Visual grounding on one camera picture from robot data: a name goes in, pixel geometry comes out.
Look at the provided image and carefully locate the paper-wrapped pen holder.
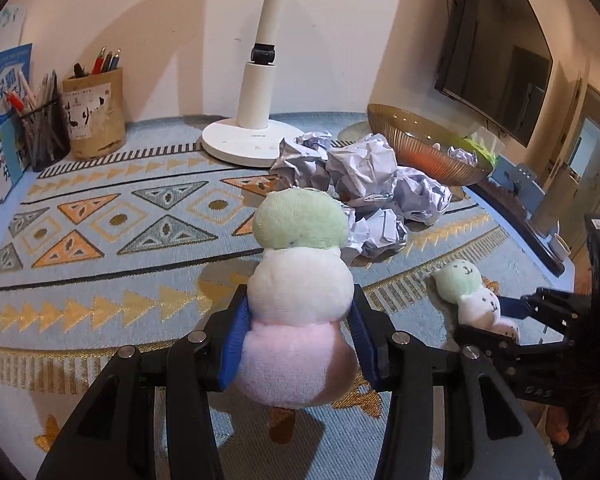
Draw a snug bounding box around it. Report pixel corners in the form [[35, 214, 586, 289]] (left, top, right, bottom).
[[61, 66, 127, 161]]

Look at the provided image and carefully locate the green tissue pack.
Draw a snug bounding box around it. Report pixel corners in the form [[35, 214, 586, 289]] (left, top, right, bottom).
[[462, 130, 506, 161]]

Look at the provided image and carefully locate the person's right hand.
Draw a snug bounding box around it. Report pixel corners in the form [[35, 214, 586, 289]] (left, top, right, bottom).
[[546, 404, 571, 446]]

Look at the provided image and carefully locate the metal thermos bottle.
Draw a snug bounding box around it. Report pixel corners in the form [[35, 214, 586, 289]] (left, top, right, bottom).
[[530, 172, 578, 238]]

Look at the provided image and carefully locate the blue-grey box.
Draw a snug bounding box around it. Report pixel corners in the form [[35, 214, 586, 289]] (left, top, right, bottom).
[[492, 155, 538, 196]]

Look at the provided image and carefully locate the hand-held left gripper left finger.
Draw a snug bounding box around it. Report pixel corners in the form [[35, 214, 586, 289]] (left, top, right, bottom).
[[35, 284, 253, 480]]

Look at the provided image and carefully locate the blue printed book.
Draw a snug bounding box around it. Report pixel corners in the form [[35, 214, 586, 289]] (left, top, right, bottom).
[[0, 42, 33, 171]]

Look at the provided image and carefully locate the patterned blue table mat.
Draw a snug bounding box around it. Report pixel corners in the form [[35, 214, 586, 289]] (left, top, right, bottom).
[[0, 110, 556, 480]]

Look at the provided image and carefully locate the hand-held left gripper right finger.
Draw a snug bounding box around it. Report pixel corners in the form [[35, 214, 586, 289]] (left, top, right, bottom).
[[349, 284, 563, 480]]

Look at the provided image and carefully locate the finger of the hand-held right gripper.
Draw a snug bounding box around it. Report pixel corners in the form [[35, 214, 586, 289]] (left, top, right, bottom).
[[497, 287, 588, 333], [454, 325, 577, 366]]

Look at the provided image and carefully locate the wooden door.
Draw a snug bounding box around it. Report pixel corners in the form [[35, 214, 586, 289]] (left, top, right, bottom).
[[565, 82, 600, 198]]

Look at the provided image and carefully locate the small green white plush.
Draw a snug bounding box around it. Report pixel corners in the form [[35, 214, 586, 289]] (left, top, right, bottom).
[[432, 259, 521, 343]]

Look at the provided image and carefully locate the bunch of pens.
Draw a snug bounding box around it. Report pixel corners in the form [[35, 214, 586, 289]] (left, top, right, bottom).
[[2, 71, 61, 117]]

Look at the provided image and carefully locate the black mesh pen holder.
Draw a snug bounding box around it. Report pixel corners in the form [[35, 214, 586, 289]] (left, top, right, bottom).
[[17, 95, 72, 172]]

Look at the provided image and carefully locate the black wall-mounted television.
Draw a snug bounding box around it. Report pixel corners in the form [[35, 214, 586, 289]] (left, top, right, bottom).
[[434, 0, 553, 148]]

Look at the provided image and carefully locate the paper note on wall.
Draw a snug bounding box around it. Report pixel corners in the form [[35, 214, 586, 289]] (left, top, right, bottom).
[[0, 5, 28, 53]]

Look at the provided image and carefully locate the pale green plate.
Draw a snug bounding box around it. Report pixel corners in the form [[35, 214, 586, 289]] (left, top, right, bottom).
[[337, 121, 372, 143]]

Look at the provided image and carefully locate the large green white pink plush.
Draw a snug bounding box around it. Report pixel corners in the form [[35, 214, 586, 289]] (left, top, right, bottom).
[[232, 187, 359, 443]]

